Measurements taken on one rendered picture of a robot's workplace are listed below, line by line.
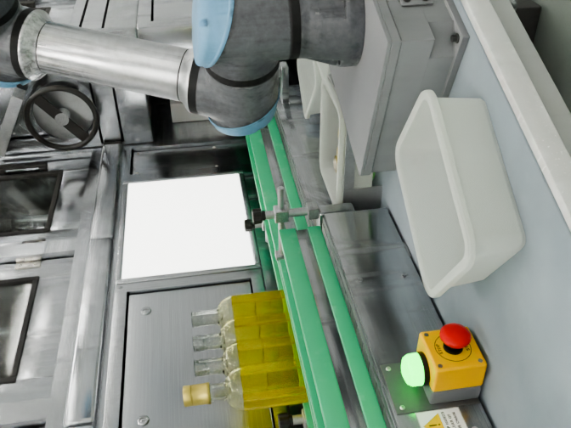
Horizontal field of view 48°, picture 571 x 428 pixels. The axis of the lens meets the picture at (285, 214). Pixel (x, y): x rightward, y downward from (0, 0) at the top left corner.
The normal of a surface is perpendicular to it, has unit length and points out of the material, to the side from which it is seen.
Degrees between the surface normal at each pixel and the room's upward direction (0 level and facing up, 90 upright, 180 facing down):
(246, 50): 90
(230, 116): 69
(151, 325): 90
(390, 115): 90
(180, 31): 90
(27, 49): 117
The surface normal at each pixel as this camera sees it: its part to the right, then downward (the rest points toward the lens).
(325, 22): -0.15, 0.44
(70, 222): -0.01, -0.80
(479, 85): -0.99, 0.10
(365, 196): 0.15, 0.59
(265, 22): 0.14, 0.36
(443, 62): 0.15, 0.82
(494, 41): 0.04, -0.56
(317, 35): -0.15, 0.67
